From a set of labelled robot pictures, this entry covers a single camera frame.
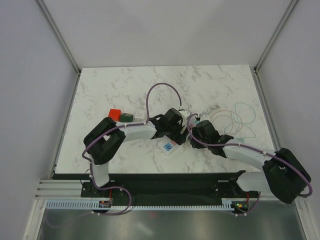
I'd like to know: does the right aluminium frame post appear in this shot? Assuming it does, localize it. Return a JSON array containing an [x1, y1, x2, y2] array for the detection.
[[252, 0, 301, 73]]

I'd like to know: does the white power strip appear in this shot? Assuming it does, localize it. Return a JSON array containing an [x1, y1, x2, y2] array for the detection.
[[157, 139, 180, 156]]

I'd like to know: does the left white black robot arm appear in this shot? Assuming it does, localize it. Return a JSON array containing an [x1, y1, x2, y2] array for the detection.
[[82, 108, 190, 197]]

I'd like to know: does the red cube plug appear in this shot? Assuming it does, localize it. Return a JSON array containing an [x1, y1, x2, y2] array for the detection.
[[108, 108, 122, 122]]

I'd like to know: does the green thin cable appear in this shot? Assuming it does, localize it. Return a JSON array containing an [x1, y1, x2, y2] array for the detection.
[[223, 102, 257, 141]]

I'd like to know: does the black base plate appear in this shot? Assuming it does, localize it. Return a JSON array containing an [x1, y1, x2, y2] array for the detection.
[[53, 172, 259, 208]]

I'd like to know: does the left aluminium frame post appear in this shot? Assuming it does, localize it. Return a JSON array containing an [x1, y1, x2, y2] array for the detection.
[[34, 0, 81, 76]]

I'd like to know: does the dark green cube plug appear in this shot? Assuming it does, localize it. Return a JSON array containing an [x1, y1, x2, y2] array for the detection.
[[119, 113, 134, 123]]

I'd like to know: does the white slotted cable duct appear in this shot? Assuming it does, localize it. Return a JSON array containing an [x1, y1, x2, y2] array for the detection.
[[45, 199, 248, 212]]

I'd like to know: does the aluminium frame post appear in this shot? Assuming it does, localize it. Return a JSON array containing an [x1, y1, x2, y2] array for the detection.
[[34, 0, 81, 76], [252, 0, 301, 73]]

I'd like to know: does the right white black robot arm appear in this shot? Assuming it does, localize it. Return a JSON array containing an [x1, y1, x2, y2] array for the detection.
[[187, 120, 313, 204]]

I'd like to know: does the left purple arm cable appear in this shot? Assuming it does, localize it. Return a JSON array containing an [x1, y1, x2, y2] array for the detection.
[[82, 82, 183, 193]]

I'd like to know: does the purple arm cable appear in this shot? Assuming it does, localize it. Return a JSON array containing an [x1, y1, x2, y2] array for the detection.
[[187, 113, 314, 198], [82, 82, 183, 193]]

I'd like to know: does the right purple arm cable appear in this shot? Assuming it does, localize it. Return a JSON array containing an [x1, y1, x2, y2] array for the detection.
[[187, 113, 314, 198]]

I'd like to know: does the pink coiled cable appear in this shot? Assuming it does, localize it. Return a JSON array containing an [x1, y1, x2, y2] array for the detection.
[[204, 104, 241, 133]]

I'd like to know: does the aluminium front rail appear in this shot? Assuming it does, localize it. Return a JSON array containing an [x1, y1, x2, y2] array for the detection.
[[34, 179, 308, 201]]

